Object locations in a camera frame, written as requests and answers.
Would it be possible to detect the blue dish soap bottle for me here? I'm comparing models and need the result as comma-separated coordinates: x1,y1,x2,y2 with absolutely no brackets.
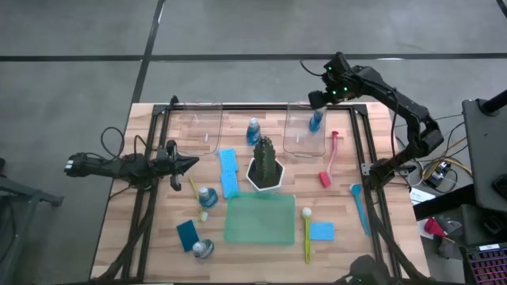
192,238,215,260
246,117,262,146
308,108,325,134
196,185,219,210

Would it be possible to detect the black electronics box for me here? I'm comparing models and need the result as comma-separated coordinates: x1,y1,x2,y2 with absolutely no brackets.
425,160,452,189

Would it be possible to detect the yellow-green round-head brush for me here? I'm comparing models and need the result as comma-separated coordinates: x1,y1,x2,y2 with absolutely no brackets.
301,207,314,265

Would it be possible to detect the blue dish brush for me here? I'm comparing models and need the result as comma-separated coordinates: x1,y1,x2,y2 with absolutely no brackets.
349,183,372,238

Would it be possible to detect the dark blue sponge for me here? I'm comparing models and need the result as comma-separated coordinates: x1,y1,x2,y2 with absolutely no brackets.
175,219,200,253

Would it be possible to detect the grey metal stand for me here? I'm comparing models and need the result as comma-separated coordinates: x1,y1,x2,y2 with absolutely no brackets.
0,158,64,285

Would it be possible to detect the grey crumpled cloth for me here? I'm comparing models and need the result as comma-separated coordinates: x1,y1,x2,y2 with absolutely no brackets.
437,219,463,258

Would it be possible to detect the red cone-shaped object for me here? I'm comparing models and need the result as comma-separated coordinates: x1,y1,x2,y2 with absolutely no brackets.
423,216,447,238

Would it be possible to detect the yellow cable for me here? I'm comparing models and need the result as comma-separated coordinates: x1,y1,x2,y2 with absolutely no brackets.
421,156,473,179

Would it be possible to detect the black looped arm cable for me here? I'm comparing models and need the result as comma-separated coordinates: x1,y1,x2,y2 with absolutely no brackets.
299,59,326,78
100,126,126,160
133,134,154,154

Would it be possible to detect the black diagonal pole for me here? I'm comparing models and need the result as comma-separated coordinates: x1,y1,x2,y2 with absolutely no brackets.
478,89,507,116

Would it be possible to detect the red dish brush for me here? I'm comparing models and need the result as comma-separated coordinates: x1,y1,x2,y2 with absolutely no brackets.
318,130,341,189

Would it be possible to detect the grey equipment cabinet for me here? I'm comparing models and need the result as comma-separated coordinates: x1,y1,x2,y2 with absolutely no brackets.
461,97,507,215

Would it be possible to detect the black aluminium table frame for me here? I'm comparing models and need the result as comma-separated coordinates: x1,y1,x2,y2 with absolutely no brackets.
93,94,432,284

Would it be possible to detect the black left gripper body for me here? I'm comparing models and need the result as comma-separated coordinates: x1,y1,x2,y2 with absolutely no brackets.
157,139,185,192

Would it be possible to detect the white paper sheet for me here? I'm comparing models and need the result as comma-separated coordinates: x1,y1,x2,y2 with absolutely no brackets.
410,186,436,205

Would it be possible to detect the green translucent plastic bin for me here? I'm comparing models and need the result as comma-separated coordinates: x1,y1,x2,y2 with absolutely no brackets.
223,192,297,246

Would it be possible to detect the backlit laptop keyboard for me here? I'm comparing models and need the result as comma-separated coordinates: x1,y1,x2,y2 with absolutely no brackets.
461,243,507,285

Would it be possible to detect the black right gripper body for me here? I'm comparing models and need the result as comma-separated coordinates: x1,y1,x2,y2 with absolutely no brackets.
322,51,360,103

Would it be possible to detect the clear plastic bin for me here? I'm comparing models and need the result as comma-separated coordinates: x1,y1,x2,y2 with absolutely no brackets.
173,101,223,158
283,101,328,158

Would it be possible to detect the green cactus plant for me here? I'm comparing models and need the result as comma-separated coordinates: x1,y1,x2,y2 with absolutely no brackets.
253,136,278,185

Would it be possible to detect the yellow-green dish brush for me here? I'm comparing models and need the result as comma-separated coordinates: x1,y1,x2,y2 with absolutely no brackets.
188,177,210,222

